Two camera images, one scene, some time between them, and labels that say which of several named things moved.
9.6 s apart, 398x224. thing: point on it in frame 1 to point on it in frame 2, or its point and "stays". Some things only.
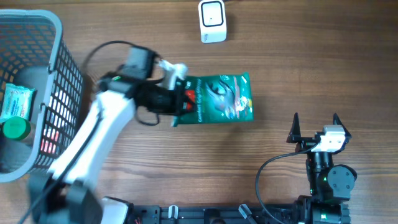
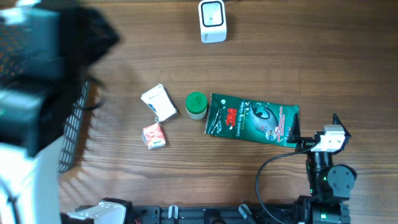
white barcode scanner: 212,21 stays
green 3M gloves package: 220,98 to 251,120
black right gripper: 295,135 stays
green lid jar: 16,128 to 196,105
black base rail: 179,214 stays
